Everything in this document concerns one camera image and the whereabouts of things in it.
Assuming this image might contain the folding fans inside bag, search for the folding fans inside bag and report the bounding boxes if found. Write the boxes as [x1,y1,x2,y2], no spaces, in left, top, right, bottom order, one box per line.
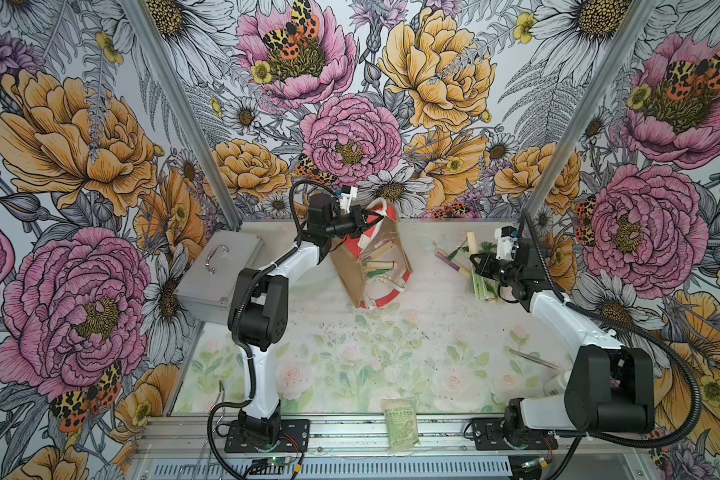
[360,241,396,278]

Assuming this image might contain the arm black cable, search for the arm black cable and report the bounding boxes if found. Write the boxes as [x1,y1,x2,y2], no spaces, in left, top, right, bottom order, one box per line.
[518,209,703,480]
[206,178,343,480]

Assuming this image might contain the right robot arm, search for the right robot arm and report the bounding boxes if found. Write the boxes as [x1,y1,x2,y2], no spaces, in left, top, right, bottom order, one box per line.
[470,226,655,447]

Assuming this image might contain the purple folding fan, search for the purple folding fan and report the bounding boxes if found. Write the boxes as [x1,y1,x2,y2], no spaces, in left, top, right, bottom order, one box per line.
[435,250,471,279]

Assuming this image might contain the thin stick on table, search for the thin stick on table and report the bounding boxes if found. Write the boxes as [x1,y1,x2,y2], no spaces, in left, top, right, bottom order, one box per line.
[504,347,560,371]

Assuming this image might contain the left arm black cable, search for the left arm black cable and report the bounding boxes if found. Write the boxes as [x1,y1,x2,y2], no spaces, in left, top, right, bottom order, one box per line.
[206,178,343,480]

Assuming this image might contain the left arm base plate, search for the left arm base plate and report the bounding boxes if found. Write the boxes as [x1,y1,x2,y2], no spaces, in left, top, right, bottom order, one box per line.
[223,419,311,454]

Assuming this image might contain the white plastic bottle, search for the white plastic bottle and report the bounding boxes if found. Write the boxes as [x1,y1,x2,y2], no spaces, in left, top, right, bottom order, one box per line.
[543,371,571,396]

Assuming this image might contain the grey metal box with handle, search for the grey metal box with handle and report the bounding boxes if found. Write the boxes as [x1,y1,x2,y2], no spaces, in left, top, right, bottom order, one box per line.
[174,230,265,325]

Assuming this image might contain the aluminium front rail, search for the aluminium front rail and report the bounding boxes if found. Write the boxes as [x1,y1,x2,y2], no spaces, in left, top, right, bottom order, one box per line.
[133,413,646,463]

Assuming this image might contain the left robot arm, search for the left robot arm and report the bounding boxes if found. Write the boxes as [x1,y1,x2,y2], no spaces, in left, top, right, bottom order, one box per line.
[227,180,376,446]

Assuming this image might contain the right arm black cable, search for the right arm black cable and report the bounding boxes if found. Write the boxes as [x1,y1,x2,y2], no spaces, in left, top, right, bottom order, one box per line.
[518,209,703,480]

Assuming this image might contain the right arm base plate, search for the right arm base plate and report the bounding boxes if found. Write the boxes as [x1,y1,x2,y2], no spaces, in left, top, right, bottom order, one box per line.
[464,417,558,451]

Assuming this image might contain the green printed packet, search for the green printed packet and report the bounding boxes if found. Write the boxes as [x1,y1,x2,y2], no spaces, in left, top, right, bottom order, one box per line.
[381,399,419,453]

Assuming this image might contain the burlap tote bag red front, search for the burlap tote bag red front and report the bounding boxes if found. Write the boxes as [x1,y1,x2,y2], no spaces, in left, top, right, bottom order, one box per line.
[330,198,413,310]

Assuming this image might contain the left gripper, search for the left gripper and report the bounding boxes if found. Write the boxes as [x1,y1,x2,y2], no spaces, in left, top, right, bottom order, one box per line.
[326,204,384,237]

